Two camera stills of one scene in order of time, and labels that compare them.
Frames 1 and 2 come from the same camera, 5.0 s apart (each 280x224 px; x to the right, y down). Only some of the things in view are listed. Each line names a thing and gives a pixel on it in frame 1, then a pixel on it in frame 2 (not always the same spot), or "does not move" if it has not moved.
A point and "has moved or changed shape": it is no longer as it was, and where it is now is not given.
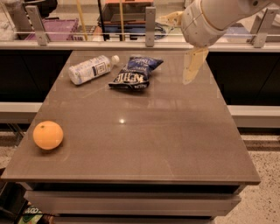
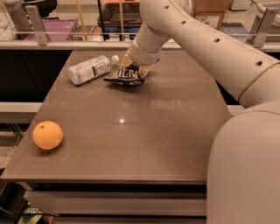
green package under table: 31,214 does not move
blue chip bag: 136,74 has moved or changed shape
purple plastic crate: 57,30 does not move
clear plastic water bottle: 91,68 does not move
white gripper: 194,24 to 142,59
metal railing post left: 38,24 does not move
